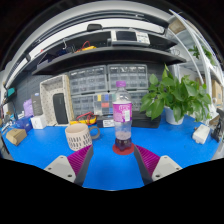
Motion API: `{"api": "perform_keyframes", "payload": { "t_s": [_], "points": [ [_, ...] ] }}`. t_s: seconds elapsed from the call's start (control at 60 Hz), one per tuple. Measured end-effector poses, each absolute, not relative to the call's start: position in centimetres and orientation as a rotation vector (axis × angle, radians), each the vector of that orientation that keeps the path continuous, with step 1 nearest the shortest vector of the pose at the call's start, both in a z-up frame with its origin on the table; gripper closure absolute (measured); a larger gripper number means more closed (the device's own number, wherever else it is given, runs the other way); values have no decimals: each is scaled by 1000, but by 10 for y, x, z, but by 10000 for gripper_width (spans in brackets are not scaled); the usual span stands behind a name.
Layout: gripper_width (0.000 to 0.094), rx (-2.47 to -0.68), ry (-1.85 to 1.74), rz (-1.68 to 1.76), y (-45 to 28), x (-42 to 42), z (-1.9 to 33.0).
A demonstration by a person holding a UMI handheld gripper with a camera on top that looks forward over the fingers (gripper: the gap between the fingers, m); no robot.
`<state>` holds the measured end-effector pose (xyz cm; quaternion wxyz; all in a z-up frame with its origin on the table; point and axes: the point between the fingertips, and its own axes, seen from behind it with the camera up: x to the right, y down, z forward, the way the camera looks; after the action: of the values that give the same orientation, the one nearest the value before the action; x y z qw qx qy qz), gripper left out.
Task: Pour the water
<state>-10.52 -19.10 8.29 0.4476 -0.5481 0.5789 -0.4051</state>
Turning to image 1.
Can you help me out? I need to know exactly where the white metal rack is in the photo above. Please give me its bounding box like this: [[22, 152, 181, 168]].
[[168, 9, 224, 111]]

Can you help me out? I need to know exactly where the white power adapter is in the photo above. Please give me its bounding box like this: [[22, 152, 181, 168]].
[[192, 124, 211, 145]]

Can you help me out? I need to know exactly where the black rectangular device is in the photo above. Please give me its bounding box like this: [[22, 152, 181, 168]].
[[52, 92, 69, 125]]

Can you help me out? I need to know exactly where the green potted plant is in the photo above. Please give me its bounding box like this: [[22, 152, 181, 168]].
[[139, 63, 213, 126]]

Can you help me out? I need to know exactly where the purple box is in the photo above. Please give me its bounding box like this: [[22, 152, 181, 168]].
[[22, 98, 34, 118]]

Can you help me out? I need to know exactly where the yellow multimeter with leads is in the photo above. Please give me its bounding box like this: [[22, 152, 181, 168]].
[[69, 111, 98, 126]]

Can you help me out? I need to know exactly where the black shelf unit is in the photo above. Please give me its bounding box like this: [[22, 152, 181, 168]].
[[6, 23, 188, 76]]

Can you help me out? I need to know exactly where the brown cardboard box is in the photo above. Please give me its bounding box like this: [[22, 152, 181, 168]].
[[5, 128, 28, 146]]

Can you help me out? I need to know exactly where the small black box, white label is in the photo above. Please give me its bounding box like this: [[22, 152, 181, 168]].
[[102, 118, 116, 129]]

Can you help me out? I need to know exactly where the flat round red coaster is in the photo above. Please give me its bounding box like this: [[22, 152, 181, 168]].
[[112, 142, 135, 156]]

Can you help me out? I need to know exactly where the clear bottle with purple label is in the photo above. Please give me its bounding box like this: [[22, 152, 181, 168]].
[[112, 80, 134, 152]]

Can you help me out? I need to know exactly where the grey small-parts drawer cabinet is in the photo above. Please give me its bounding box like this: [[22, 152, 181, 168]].
[[107, 63, 149, 92], [71, 93, 116, 118], [128, 89, 149, 113], [68, 64, 108, 97]]

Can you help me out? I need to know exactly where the blue box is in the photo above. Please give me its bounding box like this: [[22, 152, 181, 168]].
[[14, 115, 33, 133]]

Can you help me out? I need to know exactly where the cream perforated basket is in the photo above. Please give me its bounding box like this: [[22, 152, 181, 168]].
[[39, 73, 75, 127]]

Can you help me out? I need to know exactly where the dark grey box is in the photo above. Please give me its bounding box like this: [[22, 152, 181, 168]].
[[30, 93, 44, 117]]

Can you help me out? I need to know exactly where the flat black case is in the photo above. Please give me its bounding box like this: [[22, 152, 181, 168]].
[[131, 110, 162, 129]]

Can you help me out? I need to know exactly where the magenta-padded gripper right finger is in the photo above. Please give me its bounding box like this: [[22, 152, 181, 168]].
[[133, 144, 183, 186]]

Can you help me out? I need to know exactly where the beige patterned mug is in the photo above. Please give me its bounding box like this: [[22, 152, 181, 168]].
[[64, 122, 101, 152]]

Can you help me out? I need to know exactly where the teal object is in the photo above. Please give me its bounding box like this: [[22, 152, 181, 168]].
[[5, 87, 16, 98]]

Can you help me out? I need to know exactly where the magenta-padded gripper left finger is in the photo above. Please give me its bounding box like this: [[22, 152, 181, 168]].
[[43, 144, 94, 187]]

